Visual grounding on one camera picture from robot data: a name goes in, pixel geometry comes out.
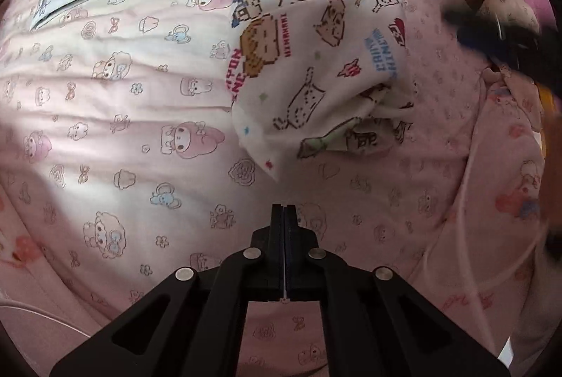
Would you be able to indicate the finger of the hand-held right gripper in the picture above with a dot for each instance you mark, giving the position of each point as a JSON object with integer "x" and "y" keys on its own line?
{"x": 470, "y": 32}

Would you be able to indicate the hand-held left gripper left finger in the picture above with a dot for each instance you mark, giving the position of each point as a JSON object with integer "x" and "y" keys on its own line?
{"x": 276, "y": 263}

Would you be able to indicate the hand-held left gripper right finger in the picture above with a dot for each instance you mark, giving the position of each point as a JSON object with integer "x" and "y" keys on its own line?
{"x": 303, "y": 267}

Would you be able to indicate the cartoon print pants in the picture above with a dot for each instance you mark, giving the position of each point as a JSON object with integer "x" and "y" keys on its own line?
{"x": 307, "y": 52}

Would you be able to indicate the cream printed cushion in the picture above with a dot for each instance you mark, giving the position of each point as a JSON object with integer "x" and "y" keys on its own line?
{"x": 505, "y": 6}

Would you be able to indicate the pink fleece blanket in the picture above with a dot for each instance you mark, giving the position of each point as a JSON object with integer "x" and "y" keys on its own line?
{"x": 513, "y": 140}
{"x": 39, "y": 271}

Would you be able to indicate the pink printed bed sheet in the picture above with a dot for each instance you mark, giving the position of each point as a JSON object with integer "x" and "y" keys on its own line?
{"x": 131, "y": 183}

